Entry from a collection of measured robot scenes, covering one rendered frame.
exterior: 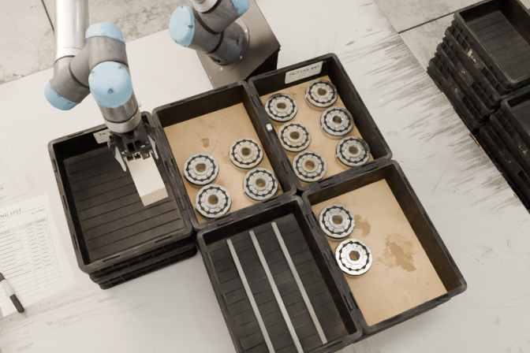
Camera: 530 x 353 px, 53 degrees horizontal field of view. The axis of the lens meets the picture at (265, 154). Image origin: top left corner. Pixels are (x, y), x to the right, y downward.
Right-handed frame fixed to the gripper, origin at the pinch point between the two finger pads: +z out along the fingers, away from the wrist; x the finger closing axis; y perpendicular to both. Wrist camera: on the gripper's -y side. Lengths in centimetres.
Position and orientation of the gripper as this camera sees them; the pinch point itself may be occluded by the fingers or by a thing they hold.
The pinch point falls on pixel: (136, 153)
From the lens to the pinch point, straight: 134.7
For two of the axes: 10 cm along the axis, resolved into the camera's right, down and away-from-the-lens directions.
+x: 9.0, -3.7, 2.3
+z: -0.4, 4.5, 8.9
